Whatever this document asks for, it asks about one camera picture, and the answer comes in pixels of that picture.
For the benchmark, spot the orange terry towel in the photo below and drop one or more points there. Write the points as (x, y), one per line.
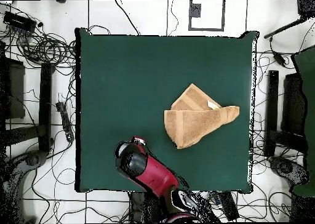
(194, 123)

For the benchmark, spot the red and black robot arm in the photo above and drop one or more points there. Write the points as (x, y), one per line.
(152, 172)

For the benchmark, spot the dark green tablecloth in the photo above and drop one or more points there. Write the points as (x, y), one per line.
(123, 86)

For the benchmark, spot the black power strip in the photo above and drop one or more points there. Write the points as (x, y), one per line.
(228, 206)
(65, 120)

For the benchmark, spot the black stand bar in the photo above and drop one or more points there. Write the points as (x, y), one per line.
(45, 105)
(272, 98)

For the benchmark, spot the grey stand base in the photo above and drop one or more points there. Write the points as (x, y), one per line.
(32, 158)
(285, 167)

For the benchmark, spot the dark box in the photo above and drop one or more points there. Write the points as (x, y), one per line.
(292, 103)
(14, 91)

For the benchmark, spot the black power adapter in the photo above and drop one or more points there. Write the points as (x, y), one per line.
(279, 57)

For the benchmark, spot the black tripod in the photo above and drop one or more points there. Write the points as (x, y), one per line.
(306, 7)

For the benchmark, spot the grey square frame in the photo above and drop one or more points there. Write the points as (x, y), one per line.
(206, 29)

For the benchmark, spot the black network switch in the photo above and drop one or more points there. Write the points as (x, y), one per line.
(19, 22)

